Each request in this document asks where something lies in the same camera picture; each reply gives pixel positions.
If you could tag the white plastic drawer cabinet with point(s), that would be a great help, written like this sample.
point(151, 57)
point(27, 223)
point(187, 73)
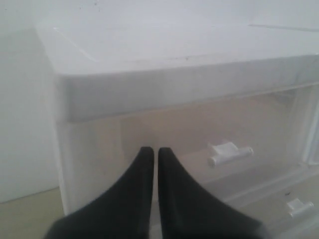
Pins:
point(105, 72)

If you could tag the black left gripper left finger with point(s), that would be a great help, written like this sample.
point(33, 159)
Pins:
point(122, 212)

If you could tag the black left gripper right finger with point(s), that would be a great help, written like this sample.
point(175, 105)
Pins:
point(188, 211)

